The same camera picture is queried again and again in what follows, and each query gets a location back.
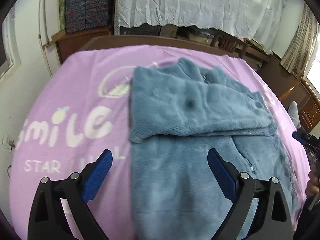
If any blue fleece jacket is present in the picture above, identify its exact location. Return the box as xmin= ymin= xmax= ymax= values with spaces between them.
xmin=130 ymin=59 xmax=299 ymax=239

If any purple printed blanket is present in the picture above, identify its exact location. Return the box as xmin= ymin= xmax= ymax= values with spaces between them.
xmin=10 ymin=46 xmax=310 ymax=239

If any white framed window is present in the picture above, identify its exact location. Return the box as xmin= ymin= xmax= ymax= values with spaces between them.
xmin=1 ymin=7 xmax=21 ymax=77

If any white sock foot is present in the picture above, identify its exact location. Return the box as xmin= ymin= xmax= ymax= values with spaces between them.
xmin=287 ymin=101 xmax=301 ymax=129

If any dark patterned fabric storage box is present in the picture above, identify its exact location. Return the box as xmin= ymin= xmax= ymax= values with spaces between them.
xmin=65 ymin=0 xmax=113 ymax=33

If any white lace cloth cover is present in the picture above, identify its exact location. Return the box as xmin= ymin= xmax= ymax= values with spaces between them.
xmin=116 ymin=0 xmax=286 ymax=53

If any striped window curtain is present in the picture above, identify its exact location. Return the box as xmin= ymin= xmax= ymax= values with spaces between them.
xmin=280 ymin=3 xmax=319 ymax=78

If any brown wooden cabinet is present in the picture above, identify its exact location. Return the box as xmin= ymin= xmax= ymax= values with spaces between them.
xmin=258 ymin=55 xmax=319 ymax=133

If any dark wooden chair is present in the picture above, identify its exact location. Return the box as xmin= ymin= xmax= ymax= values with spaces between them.
xmin=210 ymin=30 xmax=248 ymax=59

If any person's right hand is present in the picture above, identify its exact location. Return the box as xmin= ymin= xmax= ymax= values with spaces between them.
xmin=305 ymin=171 xmax=319 ymax=197

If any brown wooden bed frame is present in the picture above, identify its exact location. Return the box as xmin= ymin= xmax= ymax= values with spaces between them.
xmin=51 ymin=26 xmax=276 ymax=71

